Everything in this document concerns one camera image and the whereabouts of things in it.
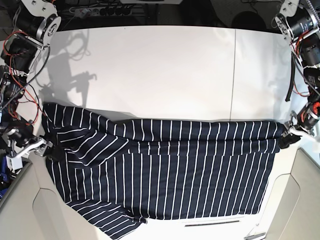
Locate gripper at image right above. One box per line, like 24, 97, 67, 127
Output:
278, 100, 320, 148

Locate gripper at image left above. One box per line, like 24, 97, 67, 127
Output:
6, 128, 65, 160

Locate navy white striped T-shirt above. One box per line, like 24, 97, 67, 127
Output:
42, 103, 283, 240

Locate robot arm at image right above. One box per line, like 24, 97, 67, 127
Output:
274, 0, 320, 152

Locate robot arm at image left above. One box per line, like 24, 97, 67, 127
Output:
0, 0, 62, 161

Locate blue black items in bin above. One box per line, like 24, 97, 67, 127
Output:
0, 153, 13, 199

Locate silver clip bottom right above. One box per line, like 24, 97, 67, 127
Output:
243, 224, 267, 240

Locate black round stool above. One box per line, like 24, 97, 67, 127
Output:
231, 11, 267, 31

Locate white power strip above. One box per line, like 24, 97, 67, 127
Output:
69, 5, 132, 19

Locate white camera box image left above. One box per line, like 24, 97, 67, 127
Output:
6, 155, 24, 171

